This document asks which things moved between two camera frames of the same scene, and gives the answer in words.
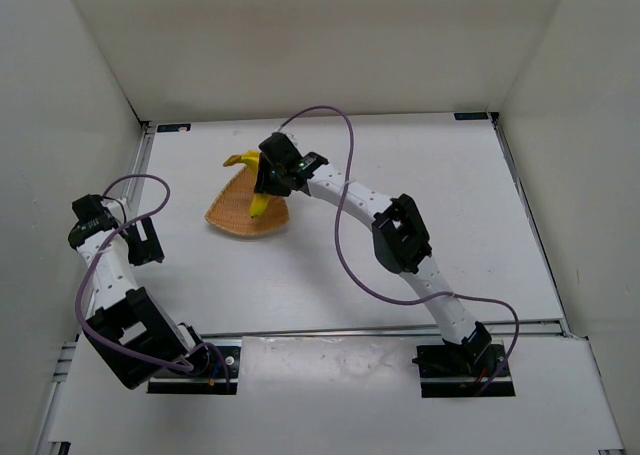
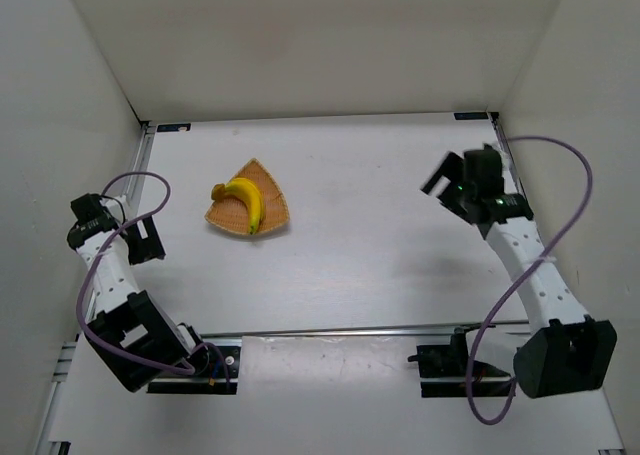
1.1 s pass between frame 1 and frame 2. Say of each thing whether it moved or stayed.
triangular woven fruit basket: stayed
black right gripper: moved
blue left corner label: stayed
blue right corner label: stayed
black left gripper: stayed
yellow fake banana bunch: moved
